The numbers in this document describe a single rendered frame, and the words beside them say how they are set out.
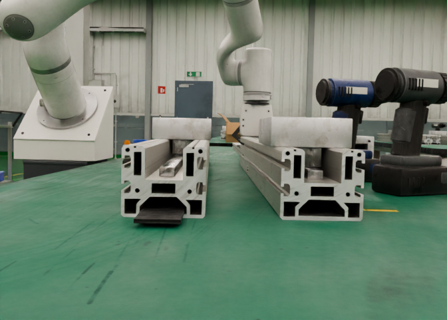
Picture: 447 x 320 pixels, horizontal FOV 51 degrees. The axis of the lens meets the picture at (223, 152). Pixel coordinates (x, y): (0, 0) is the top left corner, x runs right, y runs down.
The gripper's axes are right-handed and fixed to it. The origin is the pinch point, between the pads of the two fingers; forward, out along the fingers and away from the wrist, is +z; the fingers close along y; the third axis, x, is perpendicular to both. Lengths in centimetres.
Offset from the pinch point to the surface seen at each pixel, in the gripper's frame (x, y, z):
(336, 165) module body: 84, -2, -3
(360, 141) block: 23.6, -24.5, -5.0
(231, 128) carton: -205, -1, -7
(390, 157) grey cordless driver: 61, -18, -3
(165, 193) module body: 86, 19, 0
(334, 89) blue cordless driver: 44.4, -11.9, -16.2
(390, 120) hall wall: -1048, -442, -34
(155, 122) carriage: 54, 24, -8
